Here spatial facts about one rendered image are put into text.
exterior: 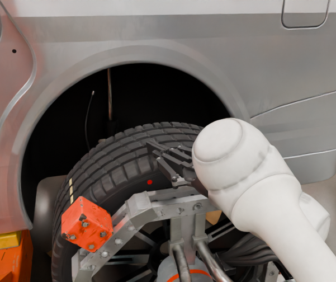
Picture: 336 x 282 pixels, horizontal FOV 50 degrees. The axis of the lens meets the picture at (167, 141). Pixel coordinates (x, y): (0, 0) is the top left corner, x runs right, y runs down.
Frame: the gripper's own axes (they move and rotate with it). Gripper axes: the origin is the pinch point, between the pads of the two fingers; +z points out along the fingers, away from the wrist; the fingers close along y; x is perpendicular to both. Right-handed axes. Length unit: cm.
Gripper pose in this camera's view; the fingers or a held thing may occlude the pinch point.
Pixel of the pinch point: (157, 150)
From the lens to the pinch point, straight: 84.9
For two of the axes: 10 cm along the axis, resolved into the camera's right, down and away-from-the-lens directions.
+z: -6.3, -3.0, 7.1
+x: -1.3, -8.6, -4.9
